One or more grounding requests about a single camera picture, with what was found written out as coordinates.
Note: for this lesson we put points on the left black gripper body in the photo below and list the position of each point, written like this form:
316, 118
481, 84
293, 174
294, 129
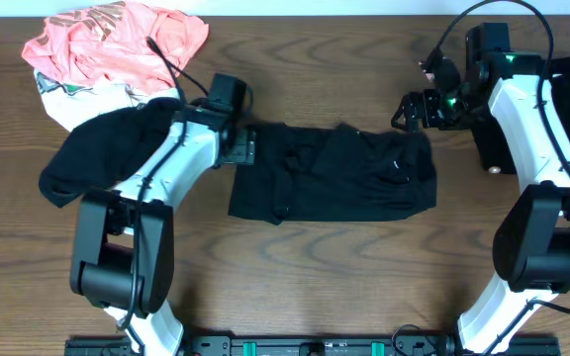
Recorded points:
245, 146

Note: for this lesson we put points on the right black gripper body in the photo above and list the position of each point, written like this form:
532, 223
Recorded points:
448, 112

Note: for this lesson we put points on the black t-shirt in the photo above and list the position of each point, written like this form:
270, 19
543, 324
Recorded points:
334, 175

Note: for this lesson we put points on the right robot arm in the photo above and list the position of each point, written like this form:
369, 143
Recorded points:
509, 94

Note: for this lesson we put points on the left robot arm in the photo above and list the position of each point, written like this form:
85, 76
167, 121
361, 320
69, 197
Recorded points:
123, 251

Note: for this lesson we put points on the black garment under pile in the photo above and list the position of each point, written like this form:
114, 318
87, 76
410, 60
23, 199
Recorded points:
106, 150

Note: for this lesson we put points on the pink crumpled shirt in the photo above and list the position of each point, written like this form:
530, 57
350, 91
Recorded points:
121, 42

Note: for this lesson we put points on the white printed shirt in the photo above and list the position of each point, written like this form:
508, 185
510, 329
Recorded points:
71, 105

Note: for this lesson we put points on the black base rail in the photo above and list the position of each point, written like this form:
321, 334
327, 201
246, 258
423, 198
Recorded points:
213, 345

